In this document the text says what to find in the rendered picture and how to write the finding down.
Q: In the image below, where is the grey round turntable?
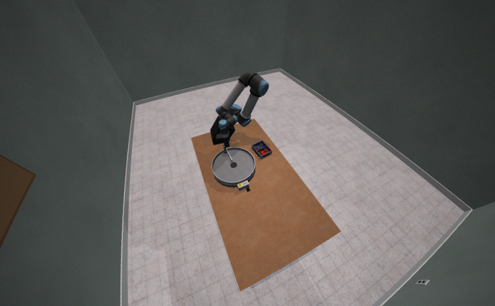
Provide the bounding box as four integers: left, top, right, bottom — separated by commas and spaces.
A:
212, 147, 255, 192

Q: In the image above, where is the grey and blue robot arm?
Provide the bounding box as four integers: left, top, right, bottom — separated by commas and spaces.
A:
216, 71, 269, 135

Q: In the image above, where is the red and blue divided bin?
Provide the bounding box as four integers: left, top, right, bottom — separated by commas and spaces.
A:
251, 140, 272, 159

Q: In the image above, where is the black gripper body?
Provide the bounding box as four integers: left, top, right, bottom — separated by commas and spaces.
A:
215, 132, 230, 147

